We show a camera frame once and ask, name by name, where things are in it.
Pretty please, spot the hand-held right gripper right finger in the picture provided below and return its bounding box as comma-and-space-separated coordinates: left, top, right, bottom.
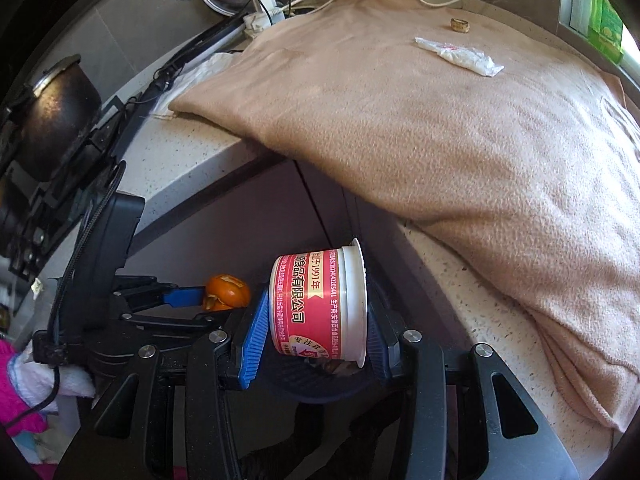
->
367, 300, 581, 480

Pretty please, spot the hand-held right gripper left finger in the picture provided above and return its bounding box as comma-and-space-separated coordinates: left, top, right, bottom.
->
55, 287, 271, 480

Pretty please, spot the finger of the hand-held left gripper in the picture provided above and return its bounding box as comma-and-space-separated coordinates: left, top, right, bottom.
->
112, 275, 208, 311
120, 310, 237, 334

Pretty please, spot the orange peel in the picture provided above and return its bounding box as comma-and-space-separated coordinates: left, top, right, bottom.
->
202, 273, 251, 311

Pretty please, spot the white cup red label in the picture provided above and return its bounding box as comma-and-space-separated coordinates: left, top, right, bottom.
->
269, 238, 370, 368

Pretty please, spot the black gas stove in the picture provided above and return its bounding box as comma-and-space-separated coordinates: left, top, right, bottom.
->
0, 100, 131, 281

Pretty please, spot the white cloth blue trim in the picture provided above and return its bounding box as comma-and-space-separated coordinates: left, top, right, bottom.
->
10, 347, 96, 403

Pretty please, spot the black cooking pot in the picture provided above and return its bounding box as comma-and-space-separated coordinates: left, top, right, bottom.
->
0, 55, 103, 181

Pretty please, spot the pink cloth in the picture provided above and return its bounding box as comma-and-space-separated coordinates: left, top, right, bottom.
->
0, 340, 58, 480

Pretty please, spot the beige fleece towel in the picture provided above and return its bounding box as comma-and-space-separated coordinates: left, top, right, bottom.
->
167, 0, 640, 433

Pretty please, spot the black folded stand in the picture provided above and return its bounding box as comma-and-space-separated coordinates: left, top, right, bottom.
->
97, 12, 251, 161

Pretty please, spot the white power strip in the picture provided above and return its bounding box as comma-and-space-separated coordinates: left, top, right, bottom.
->
244, 0, 281, 36

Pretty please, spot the white crumpled plastic wrapper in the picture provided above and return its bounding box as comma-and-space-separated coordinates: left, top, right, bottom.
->
414, 36, 505, 78

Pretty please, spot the green carton at window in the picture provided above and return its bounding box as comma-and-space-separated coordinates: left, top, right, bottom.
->
587, 0, 626, 63

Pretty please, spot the window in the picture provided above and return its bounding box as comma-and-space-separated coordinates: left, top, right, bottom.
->
557, 0, 640, 66

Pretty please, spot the black braided cable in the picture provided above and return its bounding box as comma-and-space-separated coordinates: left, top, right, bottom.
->
32, 187, 113, 411

